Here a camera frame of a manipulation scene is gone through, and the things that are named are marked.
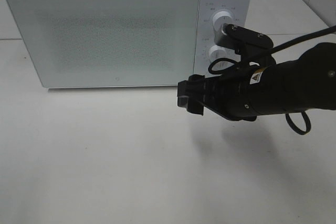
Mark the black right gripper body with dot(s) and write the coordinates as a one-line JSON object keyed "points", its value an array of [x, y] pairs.
{"points": [[199, 92]]}

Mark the white timer knob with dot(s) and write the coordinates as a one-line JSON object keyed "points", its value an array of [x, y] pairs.
{"points": [[215, 52]]}

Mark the white microwave door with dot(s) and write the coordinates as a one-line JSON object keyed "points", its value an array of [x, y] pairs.
{"points": [[108, 43]]}

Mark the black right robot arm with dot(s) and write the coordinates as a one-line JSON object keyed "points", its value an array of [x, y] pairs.
{"points": [[288, 87]]}

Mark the upper white power knob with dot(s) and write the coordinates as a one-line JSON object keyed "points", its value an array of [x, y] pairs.
{"points": [[221, 17]]}

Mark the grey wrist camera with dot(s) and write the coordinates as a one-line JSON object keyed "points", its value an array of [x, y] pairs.
{"points": [[242, 41]]}

